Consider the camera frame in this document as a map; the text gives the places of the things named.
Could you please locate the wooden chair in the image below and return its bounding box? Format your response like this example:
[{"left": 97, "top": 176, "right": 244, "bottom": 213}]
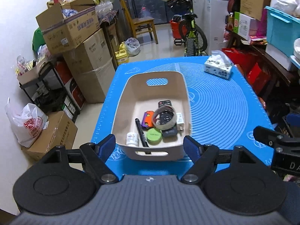
[{"left": 119, "top": 0, "right": 158, "bottom": 44}]

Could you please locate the yellow oil jug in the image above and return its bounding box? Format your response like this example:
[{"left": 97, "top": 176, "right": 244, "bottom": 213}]
[{"left": 115, "top": 42, "right": 129, "bottom": 65}]

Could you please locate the teal plastic storage bin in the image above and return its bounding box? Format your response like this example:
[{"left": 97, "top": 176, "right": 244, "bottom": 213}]
[{"left": 265, "top": 6, "right": 300, "bottom": 57}]

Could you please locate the orange purple folding toy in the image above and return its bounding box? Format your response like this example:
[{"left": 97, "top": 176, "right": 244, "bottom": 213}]
[{"left": 141, "top": 111, "right": 154, "bottom": 130}]

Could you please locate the grey tape roll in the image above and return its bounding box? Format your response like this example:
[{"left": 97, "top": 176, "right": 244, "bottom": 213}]
[{"left": 151, "top": 105, "right": 177, "bottom": 131}]

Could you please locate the open top cardboard box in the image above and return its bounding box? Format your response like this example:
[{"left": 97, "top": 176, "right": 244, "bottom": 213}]
[{"left": 36, "top": 0, "right": 100, "bottom": 54}]

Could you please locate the floor cardboard box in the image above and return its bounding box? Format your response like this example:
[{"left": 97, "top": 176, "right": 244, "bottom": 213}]
[{"left": 21, "top": 111, "right": 78, "bottom": 161}]

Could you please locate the white red plastic bag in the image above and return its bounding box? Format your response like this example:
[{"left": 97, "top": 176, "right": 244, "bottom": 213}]
[{"left": 4, "top": 98, "right": 48, "bottom": 148}]

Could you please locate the white usb charger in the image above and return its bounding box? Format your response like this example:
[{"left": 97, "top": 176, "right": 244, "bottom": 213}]
[{"left": 176, "top": 112, "right": 185, "bottom": 131}]

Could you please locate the blue silicone baking mat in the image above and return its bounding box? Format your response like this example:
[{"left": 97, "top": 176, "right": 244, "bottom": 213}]
[{"left": 91, "top": 56, "right": 273, "bottom": 165}]

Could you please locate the white tissue box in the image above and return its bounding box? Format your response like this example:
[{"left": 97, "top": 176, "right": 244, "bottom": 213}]
[{"left": 204, "top": 50, "right": 234, "bottom": 80}]

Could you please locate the beige plastic storage bin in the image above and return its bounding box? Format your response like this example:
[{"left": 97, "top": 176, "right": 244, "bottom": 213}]
[{"left": 112, "top": 71, "right": 192, "bottom": 161}]

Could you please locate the red gift bag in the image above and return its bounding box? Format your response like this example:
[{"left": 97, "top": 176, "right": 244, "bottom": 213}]
[{"left": 246, "top": 63, "right": 270, "bottom": 95}]

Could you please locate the green black bicycle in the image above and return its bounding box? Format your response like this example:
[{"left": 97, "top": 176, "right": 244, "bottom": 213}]
[{"left": 161, "top": 0, "right": 208, "bottom": 56}]

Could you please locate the large stacked cardboard box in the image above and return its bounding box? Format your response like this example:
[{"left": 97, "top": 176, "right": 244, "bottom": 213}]
[{"left": 63, "top": 29, "right": 116, "bottom": 104}]

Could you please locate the black plastic crate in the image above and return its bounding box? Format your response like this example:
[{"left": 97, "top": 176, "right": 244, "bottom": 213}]
[{"left": 278, "top": 113, "right": 299, "bottom": 138}]

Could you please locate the black metal shelf rack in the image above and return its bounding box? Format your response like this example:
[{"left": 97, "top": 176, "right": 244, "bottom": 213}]
[{"left": 19, "top": 61, "right": 85, "bottom": 122}]

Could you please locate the dark wooden side table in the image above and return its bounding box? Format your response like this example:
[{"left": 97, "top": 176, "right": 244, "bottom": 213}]
[{"left": 226, "top": 29, "right": 299, "bottom": 111}]

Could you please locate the white pill bottle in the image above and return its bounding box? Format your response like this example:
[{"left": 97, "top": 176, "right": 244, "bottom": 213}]
[{"left": 126, "top": 132, "right": 139, "bottom": 147}]

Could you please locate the black marker pen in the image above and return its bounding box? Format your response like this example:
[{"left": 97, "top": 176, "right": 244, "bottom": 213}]
[{"left": 135, "top": 118, "right": 149, "bottom": 147}]

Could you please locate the green white carton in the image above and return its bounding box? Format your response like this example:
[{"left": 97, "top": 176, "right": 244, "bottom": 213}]
[{"left": 233, "top": 12, "right": 251, "bottom": 40}]

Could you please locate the white refrigerator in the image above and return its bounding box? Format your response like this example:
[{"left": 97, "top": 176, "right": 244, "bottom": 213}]
[{"left": 193, "top": 0, "right": 229, "bottom": 55}]

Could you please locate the green round tin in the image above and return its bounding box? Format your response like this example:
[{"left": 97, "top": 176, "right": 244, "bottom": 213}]
[{"left": 146, "top": 128, "right": 162, "bottom": 145}]

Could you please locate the black remote control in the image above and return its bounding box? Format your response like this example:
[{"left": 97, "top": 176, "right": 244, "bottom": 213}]
[{"left": 158, "top": 100, "right": 177, "bottom": 139}]

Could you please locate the small box on rack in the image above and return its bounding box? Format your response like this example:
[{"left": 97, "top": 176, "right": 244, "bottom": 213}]
[{"left": 17, "top": 57, "right": 48, "bottom": 85}]

